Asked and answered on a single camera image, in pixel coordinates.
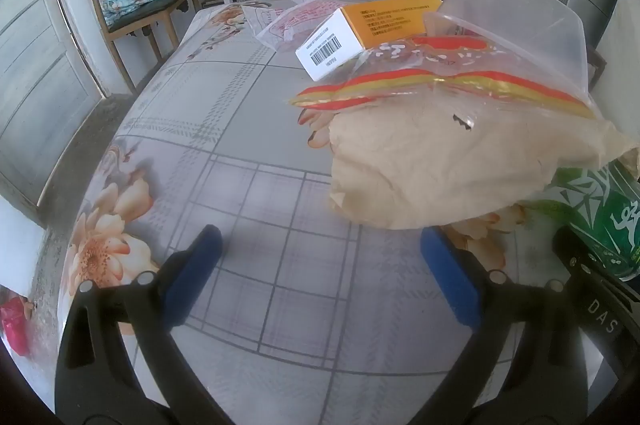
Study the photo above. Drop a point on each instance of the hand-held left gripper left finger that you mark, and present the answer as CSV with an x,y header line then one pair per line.
x,y
192,275

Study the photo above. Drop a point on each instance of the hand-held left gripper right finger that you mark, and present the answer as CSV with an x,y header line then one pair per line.
x,y
450,275

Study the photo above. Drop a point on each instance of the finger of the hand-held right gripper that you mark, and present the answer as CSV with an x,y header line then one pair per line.
x,y
600,315

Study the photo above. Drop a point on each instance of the green label drink bottle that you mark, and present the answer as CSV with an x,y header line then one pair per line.
x,y
595,215

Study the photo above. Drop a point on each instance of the brown paper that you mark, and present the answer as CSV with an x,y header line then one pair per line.
x,y
425,165

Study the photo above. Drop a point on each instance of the clear plastic container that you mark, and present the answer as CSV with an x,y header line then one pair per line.
x,y
515,10

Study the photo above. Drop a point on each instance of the floral tablecloth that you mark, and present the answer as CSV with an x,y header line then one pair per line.
x,y
280,185

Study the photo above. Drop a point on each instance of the red plastic bag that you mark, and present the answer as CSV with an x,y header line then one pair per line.
x,y
15,325

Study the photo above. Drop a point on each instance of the clear red-striped plastic bag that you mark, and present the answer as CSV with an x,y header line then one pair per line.
x,y
400,85

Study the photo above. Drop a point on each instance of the grey-white door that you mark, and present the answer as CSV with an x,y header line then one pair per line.
x,y
35,70

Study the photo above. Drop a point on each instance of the orange and white carton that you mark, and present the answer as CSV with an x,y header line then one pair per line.
x,y
380,25

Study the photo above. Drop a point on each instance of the wooden chair with green seat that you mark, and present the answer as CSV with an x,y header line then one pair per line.
x,y
150,12

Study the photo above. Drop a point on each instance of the pink printed plastic bag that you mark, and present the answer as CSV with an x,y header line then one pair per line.
x,y
300,17

